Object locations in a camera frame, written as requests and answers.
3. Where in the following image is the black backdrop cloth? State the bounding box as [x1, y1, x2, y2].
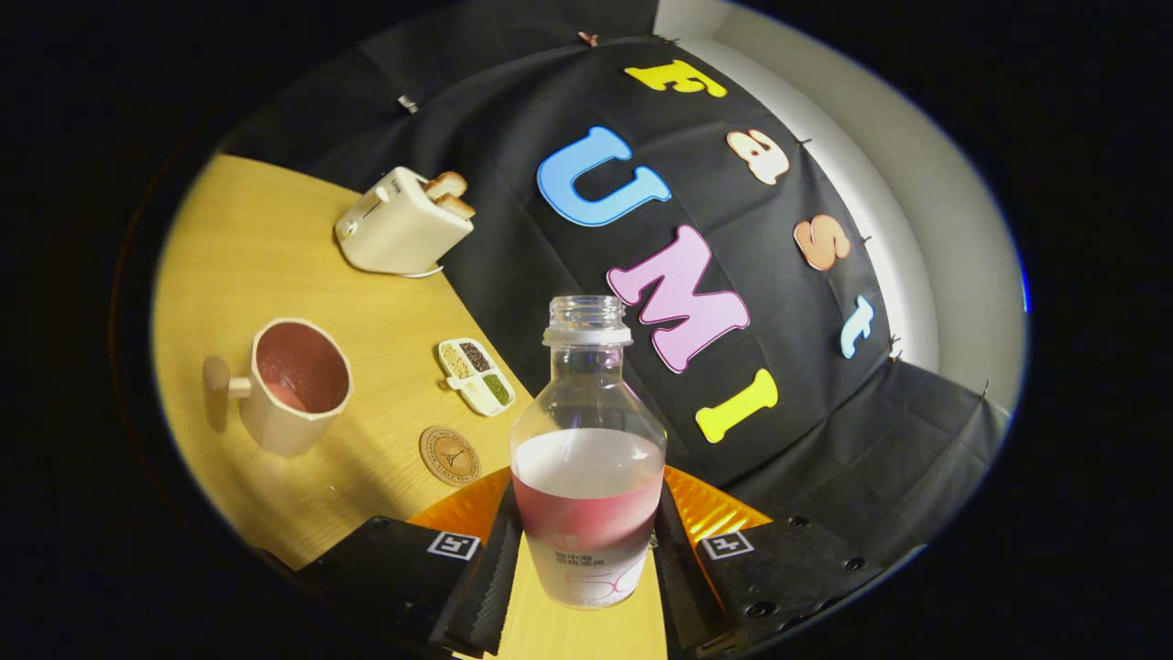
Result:
[220, 0, 1014, 569]

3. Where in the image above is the clear juice bottle pink label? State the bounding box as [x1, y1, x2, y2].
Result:
[509, 295, 668, 611]

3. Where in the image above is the cream toaster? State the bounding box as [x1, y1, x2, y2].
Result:
[334, 166, 476, 276]

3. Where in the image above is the wooden table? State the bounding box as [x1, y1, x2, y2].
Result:
[151, 154, 670, 660]

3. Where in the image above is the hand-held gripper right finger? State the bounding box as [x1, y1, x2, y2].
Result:
[652, 466, 885, 659]

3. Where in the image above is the round wooden coaster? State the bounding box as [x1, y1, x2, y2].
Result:
[419, 425, 481, 487]

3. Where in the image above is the cream cup with wooden handle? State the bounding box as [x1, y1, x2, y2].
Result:
[202, 317, 354, 459]

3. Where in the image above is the white divided grain dish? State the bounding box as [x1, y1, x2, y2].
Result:
[436, 337, 516, 418]

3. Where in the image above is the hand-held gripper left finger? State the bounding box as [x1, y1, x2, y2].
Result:
[293, 467, 523, 659]

